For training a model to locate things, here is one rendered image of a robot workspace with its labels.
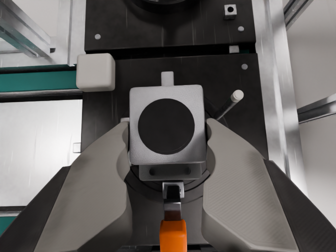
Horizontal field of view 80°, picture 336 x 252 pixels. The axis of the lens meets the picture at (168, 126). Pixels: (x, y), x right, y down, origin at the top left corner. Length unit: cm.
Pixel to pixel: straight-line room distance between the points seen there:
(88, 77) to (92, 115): 5
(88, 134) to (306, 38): 43
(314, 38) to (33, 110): 52
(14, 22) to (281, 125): 35
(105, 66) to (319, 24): 41
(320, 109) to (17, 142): 45
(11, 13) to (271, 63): 33
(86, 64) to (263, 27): 25
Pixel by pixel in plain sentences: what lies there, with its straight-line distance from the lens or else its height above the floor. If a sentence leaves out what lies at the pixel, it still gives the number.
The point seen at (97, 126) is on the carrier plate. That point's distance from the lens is 28.
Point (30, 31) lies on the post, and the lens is 34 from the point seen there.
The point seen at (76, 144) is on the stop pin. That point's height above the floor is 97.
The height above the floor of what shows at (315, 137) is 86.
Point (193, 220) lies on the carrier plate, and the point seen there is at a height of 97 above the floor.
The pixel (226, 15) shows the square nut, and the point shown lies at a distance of 32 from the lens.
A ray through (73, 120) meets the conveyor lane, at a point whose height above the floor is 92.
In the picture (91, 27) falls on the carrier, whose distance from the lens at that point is 34.
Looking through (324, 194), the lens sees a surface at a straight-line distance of 45.
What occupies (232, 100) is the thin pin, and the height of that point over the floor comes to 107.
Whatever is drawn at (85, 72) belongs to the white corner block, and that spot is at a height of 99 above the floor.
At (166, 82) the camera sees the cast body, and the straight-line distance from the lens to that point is 16.
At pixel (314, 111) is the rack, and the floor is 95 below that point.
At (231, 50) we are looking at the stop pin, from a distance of 31.
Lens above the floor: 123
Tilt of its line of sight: 81 degrees down
